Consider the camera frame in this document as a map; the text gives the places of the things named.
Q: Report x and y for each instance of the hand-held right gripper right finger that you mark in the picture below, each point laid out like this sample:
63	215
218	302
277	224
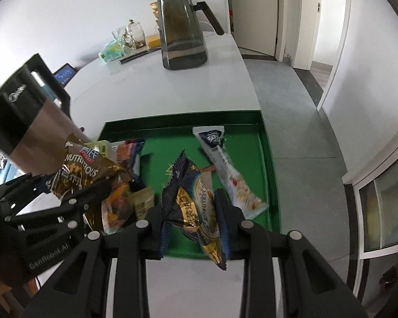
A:
230	218

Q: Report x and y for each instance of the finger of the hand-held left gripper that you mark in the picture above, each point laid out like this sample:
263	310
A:
69	205
20	185

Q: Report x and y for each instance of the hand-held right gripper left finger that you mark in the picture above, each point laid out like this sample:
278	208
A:
152	232

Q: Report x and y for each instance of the brown snack packet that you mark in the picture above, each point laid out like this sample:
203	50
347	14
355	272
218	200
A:
83	172

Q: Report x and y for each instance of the black gold cookie packet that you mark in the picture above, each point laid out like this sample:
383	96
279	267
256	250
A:
192	205

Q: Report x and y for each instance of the green tray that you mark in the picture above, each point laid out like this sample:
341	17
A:
159	145

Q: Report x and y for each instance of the long white snack packet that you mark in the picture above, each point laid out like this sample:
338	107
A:
229	175

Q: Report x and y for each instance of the rose gold black kettle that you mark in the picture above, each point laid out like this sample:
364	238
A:
26	112

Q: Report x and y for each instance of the white red blue snack packet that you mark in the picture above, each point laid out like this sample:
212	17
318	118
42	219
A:
129	154

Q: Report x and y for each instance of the red device with screen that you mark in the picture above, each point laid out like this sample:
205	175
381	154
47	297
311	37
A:
64	74

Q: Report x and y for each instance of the glass door cabinet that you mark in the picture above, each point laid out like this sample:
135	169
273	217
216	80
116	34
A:
381	205

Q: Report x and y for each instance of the green tissue pack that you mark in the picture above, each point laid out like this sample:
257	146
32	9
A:
112	51

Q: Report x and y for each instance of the black pen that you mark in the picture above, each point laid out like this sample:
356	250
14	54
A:
132	57

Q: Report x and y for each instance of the clear glass cup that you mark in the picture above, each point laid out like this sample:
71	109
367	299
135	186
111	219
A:
118	36

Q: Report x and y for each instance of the glass jar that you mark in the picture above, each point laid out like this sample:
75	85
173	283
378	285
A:
136	34

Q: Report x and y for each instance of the yellow box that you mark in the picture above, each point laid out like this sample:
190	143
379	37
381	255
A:
153	42

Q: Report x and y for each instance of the dark glass kettle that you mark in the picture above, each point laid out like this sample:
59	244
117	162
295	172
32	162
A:
182	33

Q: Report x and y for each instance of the white door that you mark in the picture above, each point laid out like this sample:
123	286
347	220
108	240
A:
252	13
301	23

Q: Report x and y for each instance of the gold packets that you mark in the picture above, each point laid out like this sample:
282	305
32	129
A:
153	11

